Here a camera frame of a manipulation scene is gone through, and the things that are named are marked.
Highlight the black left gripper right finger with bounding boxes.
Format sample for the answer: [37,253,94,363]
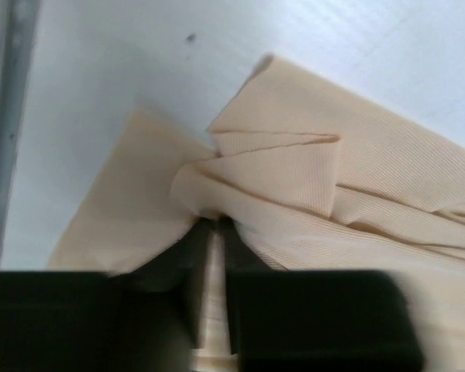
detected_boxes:
[217,217,283,357]

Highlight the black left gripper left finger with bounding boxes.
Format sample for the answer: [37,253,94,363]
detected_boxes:
[114,219,212,371]

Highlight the beige trousers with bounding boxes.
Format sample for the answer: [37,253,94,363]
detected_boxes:
[48,57,465,371]

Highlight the aluminium left side rail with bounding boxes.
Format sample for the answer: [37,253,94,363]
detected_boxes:
[0,0,41,258]

